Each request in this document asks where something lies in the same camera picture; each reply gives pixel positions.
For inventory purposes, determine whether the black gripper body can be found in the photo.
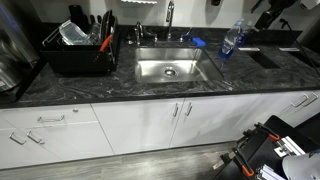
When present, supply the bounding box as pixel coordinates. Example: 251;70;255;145
264;0;299;22

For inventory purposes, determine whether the clear bottle with blue liquid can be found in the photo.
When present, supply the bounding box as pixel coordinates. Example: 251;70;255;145
217;18;245;63

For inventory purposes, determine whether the white brown label strip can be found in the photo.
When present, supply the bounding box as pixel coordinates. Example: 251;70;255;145
278;46;301;53
237;46;261;53

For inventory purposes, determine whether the blue sponge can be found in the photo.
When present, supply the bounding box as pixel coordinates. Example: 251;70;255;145
191;36;207;48

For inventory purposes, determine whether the tall chrome faucet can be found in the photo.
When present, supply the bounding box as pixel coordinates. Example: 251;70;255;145
165;0;175;41

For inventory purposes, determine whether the black orange bar clamp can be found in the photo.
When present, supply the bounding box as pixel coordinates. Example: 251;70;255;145
229;146;256;178
242;122;281;143

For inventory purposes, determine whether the stainless steel sink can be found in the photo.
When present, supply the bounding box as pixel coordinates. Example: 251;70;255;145
134;46;225;85

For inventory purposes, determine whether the stainless paper towel dispenser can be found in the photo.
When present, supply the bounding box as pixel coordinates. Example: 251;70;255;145
120;0;158;5

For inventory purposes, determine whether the aluminium extrusion bar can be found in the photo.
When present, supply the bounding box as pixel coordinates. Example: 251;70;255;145
273;135;306;159
258;163;285;180

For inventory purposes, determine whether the black robot cart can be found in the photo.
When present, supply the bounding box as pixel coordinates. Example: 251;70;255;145
213;114;320;180

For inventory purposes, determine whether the black plate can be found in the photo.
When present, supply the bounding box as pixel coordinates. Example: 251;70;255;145
100;9;114;39

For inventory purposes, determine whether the white lower cabinet run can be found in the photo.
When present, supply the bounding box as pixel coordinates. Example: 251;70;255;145
0;89;320;171

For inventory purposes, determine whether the clear drinking glass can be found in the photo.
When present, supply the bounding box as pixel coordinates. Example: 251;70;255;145
88;22;103;44

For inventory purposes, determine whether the black dish rack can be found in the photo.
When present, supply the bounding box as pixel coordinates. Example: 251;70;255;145
39;9;123;75

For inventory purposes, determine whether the clear plastic container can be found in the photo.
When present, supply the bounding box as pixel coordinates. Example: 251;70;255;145
58;19;92;46

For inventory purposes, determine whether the stainless coffee machine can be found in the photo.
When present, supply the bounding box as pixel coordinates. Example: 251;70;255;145
0;0;41;68

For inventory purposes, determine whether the blue camera cable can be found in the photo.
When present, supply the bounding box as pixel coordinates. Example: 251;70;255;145
250;0;266;14

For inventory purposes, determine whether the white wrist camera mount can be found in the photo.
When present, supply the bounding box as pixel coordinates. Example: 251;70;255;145
299;0;320;11

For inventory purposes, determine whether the black cable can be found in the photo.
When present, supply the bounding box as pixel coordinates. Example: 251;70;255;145
279;18;320;75

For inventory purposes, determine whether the metal cabinet door handle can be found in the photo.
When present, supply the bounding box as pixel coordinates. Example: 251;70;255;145
184;101;194;117
26;130;45;145
290;94;310;108
301;92;320;108
172;102;180;118
8;131;27;146

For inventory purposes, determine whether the orange handled utensil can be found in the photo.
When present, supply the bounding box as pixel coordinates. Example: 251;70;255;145
98;33;114;53

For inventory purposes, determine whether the metal drawer handle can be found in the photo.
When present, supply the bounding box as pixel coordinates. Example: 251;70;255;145
37;114;66;124

